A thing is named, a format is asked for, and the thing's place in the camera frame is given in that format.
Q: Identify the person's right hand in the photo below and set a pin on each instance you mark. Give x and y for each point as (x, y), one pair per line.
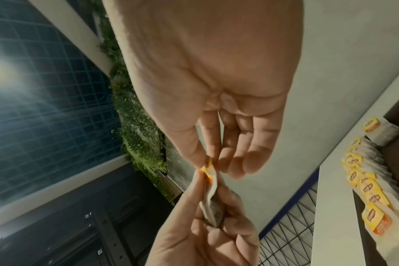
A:
(212, 65)

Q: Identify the person's left hand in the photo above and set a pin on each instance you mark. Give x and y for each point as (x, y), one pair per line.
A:
(193, 241)

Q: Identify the tea bag with yellow tag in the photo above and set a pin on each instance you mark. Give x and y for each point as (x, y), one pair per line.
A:
(214, 207)
(383, 131)

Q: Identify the row of tea bags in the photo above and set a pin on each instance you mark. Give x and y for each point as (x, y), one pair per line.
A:
(373, 197)

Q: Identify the green hedge plants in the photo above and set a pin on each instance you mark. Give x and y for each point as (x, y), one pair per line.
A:
(137, 135)

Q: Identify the black metal shelving rack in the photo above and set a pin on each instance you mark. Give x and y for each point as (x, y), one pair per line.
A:
(71, 233)

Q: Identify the white slanted beam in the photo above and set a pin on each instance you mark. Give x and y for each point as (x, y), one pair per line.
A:
(77, 33)

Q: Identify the glass grid building facade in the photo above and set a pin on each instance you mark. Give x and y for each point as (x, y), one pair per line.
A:
(38, 117)

